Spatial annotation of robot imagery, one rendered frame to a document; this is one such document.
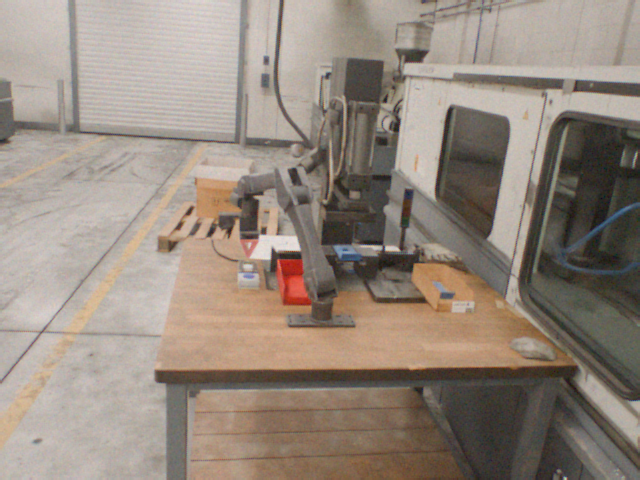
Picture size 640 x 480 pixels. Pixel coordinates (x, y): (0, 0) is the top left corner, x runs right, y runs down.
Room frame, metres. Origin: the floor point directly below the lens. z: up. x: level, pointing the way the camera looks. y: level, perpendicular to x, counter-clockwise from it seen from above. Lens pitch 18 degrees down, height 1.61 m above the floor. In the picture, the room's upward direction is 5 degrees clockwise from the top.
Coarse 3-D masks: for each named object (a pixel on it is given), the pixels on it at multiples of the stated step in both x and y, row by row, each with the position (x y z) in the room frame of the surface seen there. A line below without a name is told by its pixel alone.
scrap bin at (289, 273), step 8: (280, 264) 1.76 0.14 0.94; (288, 264) 1.77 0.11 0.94; (296, 264) 1.77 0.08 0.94; (280, 272) 1.65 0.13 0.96; (288, 272) 1.77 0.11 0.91; (296, 272) 1.77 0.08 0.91; (280, 280) 1.63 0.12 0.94; (288, 280) 1.71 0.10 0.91; (296, 280) 1.72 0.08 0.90; (280, 288) 1.61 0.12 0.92; (288, 288) 1.64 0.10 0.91; (296, 288) 1.65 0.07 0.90; (288, 296) 1.58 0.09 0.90; (296, 296) 1.59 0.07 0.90; (304, 296) 1.59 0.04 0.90; (288, 304) 1.52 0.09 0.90; (296, 304) 1.53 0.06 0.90; (304, 304) 1.53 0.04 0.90
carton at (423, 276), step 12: (420, 264) 1.82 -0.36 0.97; (432, 264) 1.83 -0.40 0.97; (444, 264) 1.84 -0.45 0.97; (420, 276) 1.74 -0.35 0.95; (432, 276) 1.83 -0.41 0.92; (444, 276) 1.82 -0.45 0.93; (456, 276) 1.73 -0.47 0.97; (420, 288) 1.73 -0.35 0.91; (432, 288) 1.63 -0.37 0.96; (456, 288) 1.72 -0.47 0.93; (468, 288) 1.63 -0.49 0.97; (432, 300) 1.62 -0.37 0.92; (444, 300) 1.66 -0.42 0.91; (456, 300) 1.67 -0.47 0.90; (468, 300) 1.62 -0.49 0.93
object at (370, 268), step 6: (330, 258) 1.79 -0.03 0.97; (366, 258) 1.82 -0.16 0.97; (372, 258) 1.82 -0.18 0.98; (330, 264) 1.79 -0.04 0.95; (336, 264) 1.79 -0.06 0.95; (354, 264) 1.89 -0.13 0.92; (366, 264) 1.82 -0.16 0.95; (372, 264) 1.82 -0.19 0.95; (336, 270) 1.79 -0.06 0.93; (360, 270) 1.81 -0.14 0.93; (366, 270) 1.82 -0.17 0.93; (372, 270) 1.82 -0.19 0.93; (336, 276) 1.79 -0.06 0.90; (360, 276) 1.81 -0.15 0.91; (366, 276) 1.82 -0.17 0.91; (372, 276) 1.82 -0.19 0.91
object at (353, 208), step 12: (336, 192) 1.96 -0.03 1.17; (348, 192) 1.99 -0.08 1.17; (324, 204) 1.88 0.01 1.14; (348, 204) 1.79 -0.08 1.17; (360, 204) 1.80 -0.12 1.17; (324, 216) 1.81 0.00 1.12; (336, 216) 1.79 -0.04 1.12; (348, 216) 1.80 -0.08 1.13; (360, 216) 1.81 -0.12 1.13; (372, 216) 1.81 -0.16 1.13
